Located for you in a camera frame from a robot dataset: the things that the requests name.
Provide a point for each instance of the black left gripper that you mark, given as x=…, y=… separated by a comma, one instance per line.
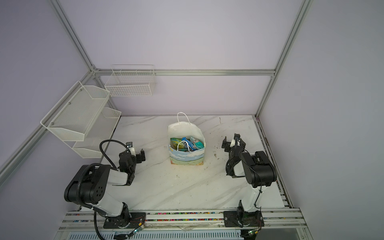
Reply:
x=139, y=158

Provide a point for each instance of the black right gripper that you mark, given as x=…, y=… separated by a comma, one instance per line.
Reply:
x=226, y=146

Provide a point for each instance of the blue snack packet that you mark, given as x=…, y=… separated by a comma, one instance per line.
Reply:
x=187, y=145

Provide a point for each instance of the green candy bag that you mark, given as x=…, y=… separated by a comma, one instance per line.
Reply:
x=177, y=143

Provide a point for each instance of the white printed paper bag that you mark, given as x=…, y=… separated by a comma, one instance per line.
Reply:
x=185, y=129

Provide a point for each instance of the teal Fox's candy bag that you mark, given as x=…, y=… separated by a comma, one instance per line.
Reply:
x=197, y=144

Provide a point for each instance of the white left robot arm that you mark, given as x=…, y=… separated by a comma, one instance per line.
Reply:
x=88, y=189

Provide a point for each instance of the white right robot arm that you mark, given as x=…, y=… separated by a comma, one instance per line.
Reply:
x=259, y=173

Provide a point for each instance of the white mesh shelf upper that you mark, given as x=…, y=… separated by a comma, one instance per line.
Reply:
x=72, y=118

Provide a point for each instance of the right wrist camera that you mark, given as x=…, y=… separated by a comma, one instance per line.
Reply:
x=237, y=141

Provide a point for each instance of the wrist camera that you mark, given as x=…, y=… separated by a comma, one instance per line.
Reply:
x=131, y=148
x=237, y=141

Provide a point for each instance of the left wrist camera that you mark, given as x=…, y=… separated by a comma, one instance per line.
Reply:
x=131, y=148

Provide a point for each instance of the white wire basket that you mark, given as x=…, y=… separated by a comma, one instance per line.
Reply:
x=131, y=81

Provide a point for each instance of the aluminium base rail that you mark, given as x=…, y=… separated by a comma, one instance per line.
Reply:
x=280, y=224

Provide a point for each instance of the aluminium frame posts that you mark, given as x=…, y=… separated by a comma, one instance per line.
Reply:
x=12, y=165

